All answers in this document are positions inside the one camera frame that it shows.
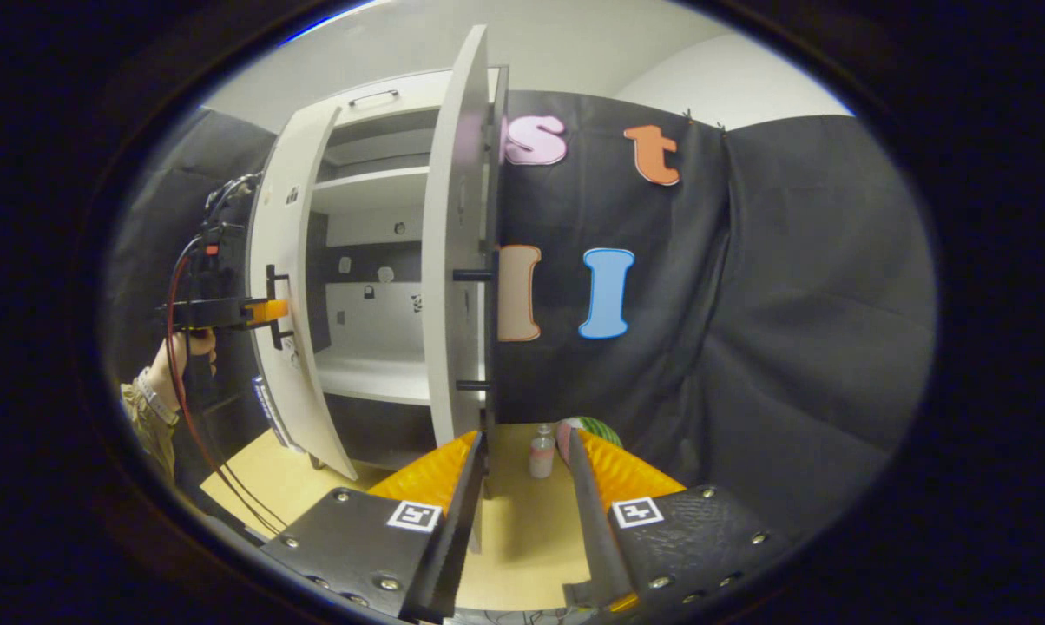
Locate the green striped ball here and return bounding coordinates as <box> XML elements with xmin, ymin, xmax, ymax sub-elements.
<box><xmin>555</xmin><ymin>415</ymin><xmax>624</xmax><ymax>462</ymax></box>

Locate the white and purple box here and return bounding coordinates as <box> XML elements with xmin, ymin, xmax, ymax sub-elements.
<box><xmin>251</xmin><ymin>374</ymin><xmax>296</xmax><ymax>453</ymax></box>

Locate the camera-sticker shoe cabinet door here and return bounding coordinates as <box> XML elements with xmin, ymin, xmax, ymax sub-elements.
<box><xmin>246</xmin><ymin>103</ymin><xmax>360</xmax><ymax>482</ymax></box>

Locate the red cable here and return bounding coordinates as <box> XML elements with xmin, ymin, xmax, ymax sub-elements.
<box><xmin>165</xmin><ymin>234</ymin><xmax>273</xmax><ymax>536</ymax></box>

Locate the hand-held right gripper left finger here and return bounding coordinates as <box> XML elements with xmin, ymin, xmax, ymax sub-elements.
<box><xmin>260</xmin><ymin>430</ymin><xmax>490</xmax><ymax>625</ymax></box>

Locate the headphone-sticker shoe cabinet door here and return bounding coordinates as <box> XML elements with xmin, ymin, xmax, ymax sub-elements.
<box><xmin>421</xmin><ymin>24</ymin><xmax>511</xmax><ymax>503</ymax></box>

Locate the grey double-door shoe cabinet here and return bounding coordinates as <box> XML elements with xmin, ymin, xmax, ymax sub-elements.
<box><xmin>308</xmin><ymin>68</ymin><xmax>503</xmax><ymax>471</ymax></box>

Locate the small clear bottle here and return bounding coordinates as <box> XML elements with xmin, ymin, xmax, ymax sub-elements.
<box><xmin>529</xmin><ymin>423</ymin><xmax>557</xmax><ymax>480</ymax></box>

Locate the black cable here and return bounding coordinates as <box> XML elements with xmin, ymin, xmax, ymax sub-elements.
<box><xmin>179</xmin><ymin>330</ymin><xmax>291</xmax><ymax>536</ymax></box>

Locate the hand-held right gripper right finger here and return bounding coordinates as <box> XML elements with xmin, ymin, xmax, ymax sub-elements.
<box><xmin>557</xmin><ymin>425</ymin><xmax>794</xmax><ymax>619</ymax></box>

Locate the white cabinet drawer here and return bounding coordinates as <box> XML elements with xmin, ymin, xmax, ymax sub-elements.
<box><xmin>330</xmin><ymin>68</ymin><xmax>503</xmax><ymax>133</ymax></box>

